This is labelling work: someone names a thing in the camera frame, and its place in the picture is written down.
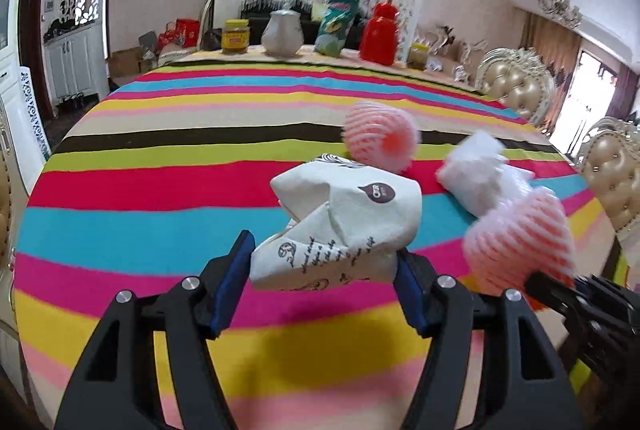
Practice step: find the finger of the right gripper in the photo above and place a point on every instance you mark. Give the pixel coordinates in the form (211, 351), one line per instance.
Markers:
(565, 299)

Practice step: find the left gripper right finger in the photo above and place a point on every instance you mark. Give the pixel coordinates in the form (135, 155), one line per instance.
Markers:
(521, 383)

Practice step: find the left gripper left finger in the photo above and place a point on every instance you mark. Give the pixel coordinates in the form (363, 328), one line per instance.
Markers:
(115, 383)

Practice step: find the pink foam fruit net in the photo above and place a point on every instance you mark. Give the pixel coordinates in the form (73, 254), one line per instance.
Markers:
(381, 136)
(518, 238)

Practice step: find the white foam sheet piece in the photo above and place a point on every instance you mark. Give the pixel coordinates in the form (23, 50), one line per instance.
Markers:
(479, 175)

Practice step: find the white paper bag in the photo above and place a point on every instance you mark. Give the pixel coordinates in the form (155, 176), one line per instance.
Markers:
(347, 222)

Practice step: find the beige tufted chair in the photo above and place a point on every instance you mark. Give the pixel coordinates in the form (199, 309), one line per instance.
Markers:
(518, 79)
(608, 160)

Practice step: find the striped colourful tablecloth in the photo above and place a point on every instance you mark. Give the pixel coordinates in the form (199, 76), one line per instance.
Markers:
(164, 173)

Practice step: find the brown curtains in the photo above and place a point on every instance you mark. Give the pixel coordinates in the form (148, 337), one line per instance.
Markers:
(558, 48)

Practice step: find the ornate sofa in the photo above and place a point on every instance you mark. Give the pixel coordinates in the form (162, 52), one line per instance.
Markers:
(449, 56)

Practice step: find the small yellow lid jar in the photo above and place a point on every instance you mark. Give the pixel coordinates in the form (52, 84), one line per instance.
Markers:
(418, 56)

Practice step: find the chandelier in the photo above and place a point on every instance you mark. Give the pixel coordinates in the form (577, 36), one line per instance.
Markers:
(562, 11)

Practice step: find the red thermos jug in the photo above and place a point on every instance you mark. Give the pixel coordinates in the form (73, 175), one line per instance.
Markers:
(380, 39)

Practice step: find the white cabinet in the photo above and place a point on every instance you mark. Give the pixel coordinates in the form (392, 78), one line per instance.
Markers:
(75, 64)

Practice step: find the green snack bag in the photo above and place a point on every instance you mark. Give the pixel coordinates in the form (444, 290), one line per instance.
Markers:
(335, 26)

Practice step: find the red shopping bag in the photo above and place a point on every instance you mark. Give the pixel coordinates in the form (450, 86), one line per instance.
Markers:
(182, 33)

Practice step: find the yellow lidded jar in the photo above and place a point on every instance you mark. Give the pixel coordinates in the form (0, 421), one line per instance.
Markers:
(235, 37)

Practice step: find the lace covered sideboard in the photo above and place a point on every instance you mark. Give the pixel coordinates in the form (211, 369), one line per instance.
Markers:
(257, 13)

